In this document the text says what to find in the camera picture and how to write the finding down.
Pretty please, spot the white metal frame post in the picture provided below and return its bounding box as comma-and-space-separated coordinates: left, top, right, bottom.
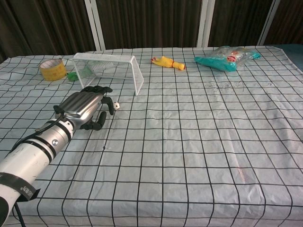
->
196, 0, 216, 48
257, 0, 282, 46
84, 0, 106, 51

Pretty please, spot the teal plastic snack bag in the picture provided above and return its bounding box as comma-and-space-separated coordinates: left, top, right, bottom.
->
194, 45, 261, 72

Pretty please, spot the yellow packing tape roll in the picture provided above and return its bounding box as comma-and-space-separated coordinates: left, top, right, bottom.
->
38, 59, 67, 82

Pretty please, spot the white grid checked tablecloth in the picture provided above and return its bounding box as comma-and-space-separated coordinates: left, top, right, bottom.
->
0, 45, 303, 227

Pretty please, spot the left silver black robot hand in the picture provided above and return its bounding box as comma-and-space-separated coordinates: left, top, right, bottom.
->
53, 86, 115, 131

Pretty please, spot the yellow rubber chicken toy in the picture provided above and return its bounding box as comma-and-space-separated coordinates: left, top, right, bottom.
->
151, 56, 187, 71

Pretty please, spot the white wire mesh goal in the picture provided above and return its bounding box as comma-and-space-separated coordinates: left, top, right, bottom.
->
72, 52, 144, 96

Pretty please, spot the dark brown curtain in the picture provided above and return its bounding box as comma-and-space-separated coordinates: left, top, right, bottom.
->
0, 0, 303, 63

